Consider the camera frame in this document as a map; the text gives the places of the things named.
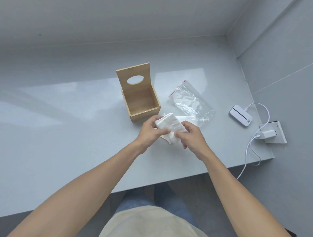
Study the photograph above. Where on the person's left hand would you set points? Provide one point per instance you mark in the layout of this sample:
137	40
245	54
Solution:
146	135

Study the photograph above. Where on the open wooden tissue box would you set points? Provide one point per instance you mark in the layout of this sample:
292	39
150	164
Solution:
141	107

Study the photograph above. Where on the person's blue jeans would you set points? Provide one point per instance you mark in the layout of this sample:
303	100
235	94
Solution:
179	207

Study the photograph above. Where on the person's right forearm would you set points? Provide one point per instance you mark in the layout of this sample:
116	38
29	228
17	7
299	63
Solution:
242	197

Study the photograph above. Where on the white wall socket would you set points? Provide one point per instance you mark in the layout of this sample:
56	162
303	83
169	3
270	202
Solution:
277	133

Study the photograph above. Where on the clear plastic zip bag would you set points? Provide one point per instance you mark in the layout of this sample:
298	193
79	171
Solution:
189	101

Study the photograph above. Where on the white portable router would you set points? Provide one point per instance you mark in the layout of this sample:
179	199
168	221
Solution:
240	115

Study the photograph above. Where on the person's right hand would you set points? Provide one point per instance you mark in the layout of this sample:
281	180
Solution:
194	142

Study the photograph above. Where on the person's left forearm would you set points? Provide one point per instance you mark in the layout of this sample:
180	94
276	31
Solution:
80	193

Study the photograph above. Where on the person's left thumb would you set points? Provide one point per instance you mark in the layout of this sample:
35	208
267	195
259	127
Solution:
163	133

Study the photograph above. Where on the wooden lid with oval hole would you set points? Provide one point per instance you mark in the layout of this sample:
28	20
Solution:
135	70

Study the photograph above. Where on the white tissue stack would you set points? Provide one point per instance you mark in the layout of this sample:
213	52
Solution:
168	124

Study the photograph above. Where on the white charger plug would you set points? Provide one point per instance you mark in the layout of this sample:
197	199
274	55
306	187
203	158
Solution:
266	134

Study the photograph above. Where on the person's right thumb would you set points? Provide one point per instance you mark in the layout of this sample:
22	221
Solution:
182	135

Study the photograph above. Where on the person's beige shirt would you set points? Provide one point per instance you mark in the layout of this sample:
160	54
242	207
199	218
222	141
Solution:
149	223

